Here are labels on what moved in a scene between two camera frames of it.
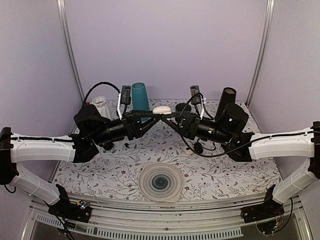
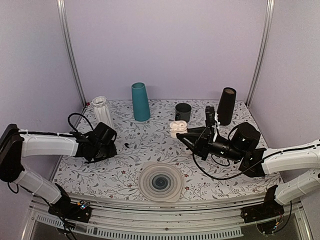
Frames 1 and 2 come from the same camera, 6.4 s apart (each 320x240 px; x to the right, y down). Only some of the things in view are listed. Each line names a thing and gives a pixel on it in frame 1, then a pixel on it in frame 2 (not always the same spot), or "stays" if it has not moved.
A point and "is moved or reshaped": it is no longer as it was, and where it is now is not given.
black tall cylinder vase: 228,97 stays
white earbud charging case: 163,110 is moved or reshaped
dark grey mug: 180,107 stays
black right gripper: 189,124 → 204,143
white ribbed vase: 100,103 stays
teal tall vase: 140,99 stays
